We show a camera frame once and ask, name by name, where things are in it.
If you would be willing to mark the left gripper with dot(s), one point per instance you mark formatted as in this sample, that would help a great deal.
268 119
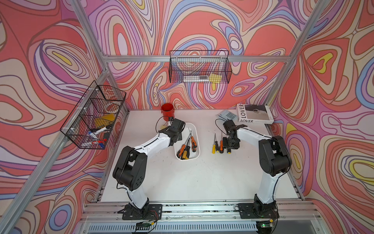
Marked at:
179 136

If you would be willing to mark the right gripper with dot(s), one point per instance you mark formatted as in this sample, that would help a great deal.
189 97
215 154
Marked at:
235 146

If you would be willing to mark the orange screwdriver black grip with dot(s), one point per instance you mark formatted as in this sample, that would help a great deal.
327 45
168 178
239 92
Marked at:
221 149

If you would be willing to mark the black yellow screwdriver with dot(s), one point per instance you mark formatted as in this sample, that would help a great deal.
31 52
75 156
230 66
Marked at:
217 145

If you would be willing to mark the white plastic storage box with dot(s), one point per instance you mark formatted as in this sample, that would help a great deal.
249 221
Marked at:
188 153

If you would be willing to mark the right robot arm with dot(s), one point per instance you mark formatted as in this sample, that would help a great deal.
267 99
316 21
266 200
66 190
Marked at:
274 160

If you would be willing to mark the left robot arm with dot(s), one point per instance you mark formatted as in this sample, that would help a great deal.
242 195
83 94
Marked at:
130 169

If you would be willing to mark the orange screwdriver in box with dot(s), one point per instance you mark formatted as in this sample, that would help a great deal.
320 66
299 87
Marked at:
181 151

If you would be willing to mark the red metal cup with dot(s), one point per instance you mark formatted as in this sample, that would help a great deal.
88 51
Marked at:
167 111

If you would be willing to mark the grey calculator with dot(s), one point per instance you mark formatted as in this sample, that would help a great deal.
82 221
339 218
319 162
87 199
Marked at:
227 115

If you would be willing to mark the white Lover book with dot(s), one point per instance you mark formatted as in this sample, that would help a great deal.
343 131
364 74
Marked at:
250 113

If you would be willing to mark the yellow sponge in basket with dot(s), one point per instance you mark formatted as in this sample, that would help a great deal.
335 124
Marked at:
214 78

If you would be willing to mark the yellow item left basket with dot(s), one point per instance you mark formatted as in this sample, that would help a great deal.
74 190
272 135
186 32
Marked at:
104 120

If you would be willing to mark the white marker left basket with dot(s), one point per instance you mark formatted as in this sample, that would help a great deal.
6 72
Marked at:
95 132

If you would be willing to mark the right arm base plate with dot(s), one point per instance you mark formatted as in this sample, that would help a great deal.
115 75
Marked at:
256 210

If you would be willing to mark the black wire basket back wall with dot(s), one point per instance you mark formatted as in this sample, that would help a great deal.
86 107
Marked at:
195 66

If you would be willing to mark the black wire basket wall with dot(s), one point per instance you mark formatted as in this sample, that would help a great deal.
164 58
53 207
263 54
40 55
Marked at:
98 100
195 66

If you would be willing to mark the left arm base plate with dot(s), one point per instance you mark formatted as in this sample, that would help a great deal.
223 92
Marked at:
148 212

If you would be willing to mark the black wire basket left wall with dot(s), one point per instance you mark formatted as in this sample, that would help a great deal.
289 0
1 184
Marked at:
98 100

